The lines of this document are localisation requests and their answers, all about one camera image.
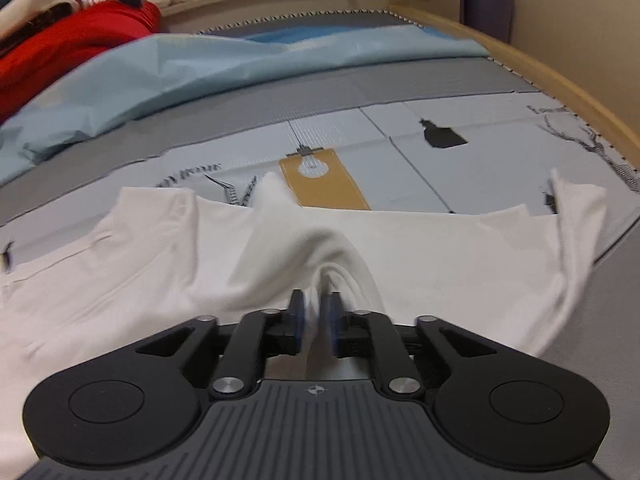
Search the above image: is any white long-sleeve shirt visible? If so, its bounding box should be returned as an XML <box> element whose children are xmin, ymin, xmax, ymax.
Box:
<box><xmin>1</xmin><ymin>174</ymin><xmax>606</xmax><ymax>479</ymax></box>

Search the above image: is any grey patterned bed sheet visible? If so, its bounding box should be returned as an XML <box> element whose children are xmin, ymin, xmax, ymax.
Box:
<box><xmin>0</xmin><ymin>8</ymin><xmax>640</xmax><ymax>361</ymax></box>

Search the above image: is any light blue blanket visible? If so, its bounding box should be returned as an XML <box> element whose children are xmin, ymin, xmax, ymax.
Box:
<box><xmin>1</xmin><ymin>25</ymin><xmax>489</xmax><ymax>183</ymax></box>

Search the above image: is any dark purple mat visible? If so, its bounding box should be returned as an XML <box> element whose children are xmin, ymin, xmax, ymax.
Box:
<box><xmin>459</xmin><ymin>0</ymin><xmax>515</xmax><ymax>44</ymax></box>

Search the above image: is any red folded blanket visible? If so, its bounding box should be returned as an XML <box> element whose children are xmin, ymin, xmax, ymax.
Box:
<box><xmin>1</xmin><ymin>0</ymin><xmax>160</xmax><ymax>120</ymax></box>

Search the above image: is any wooden bed frame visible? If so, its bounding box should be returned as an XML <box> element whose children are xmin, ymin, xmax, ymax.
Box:
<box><xmin>390</xmin><ymin>4</ymin><xmax>640</xmax><ymax>169</ymax></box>

